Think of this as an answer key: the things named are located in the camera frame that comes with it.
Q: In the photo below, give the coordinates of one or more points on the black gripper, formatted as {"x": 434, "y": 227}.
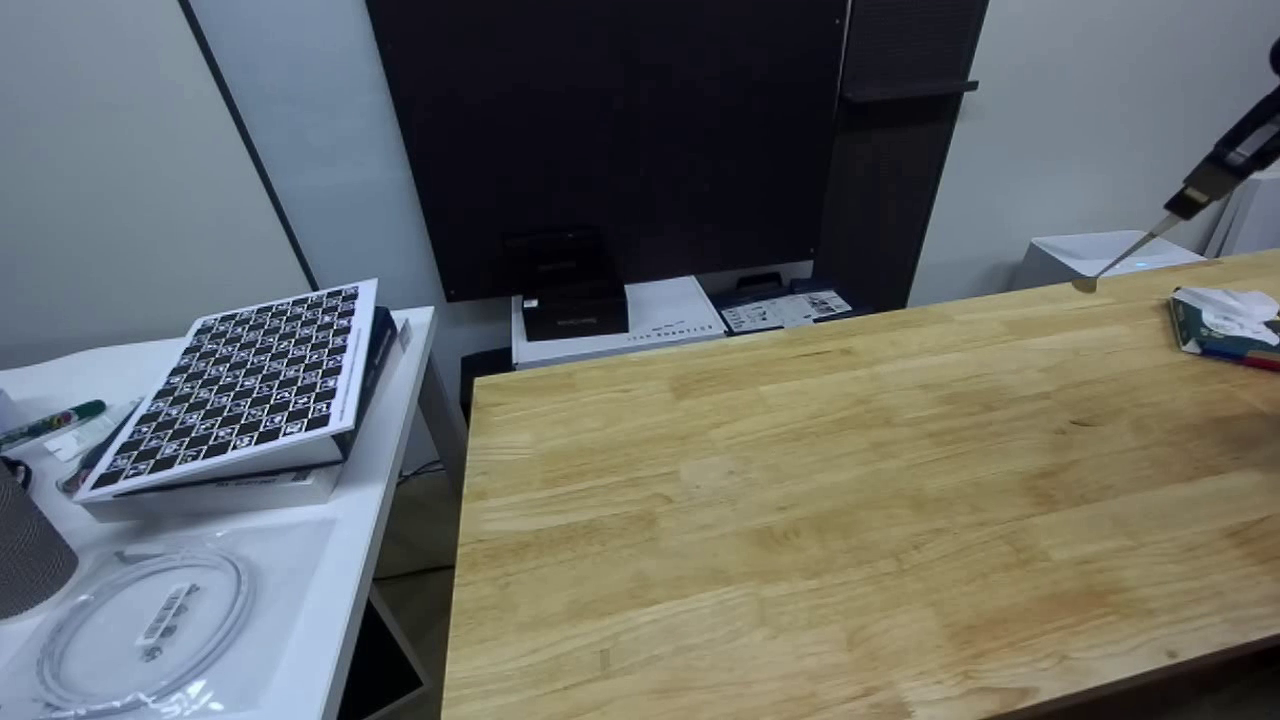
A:
{"x": 1272, "y": 61}

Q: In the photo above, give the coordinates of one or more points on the white draped cover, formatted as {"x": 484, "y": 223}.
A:
{"x": 1252, "y": 223}

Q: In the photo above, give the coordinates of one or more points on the dark blue snack packet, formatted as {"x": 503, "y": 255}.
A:
{"x": 1224, "y": 321}

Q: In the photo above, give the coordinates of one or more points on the black shelf column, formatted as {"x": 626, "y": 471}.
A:
{"x": 894, "y": 173}

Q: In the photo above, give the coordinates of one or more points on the gray keypad device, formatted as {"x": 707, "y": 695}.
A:
{"x": 784, "y": 313}

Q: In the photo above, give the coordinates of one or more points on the white box with black device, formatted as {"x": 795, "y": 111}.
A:
{"x": 675, "y": 313}

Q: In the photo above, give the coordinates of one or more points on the large black panel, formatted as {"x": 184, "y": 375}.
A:
{"x": 602, "y": 133}

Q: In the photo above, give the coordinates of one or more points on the black box device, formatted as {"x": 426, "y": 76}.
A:
{"x": 575, "y": 300}

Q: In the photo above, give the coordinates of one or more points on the white side table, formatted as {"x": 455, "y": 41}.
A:
{"x": 361, "y": 534}

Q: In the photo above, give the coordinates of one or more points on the black white checkered calibration board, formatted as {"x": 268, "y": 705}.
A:
{"x": 241, "y": 386}

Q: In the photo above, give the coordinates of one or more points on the green marker pen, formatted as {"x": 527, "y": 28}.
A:
{"x": 60, "y": 421}

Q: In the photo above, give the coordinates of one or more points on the dark gray rounded object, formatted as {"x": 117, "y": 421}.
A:
{"x": 26, "y": 544}

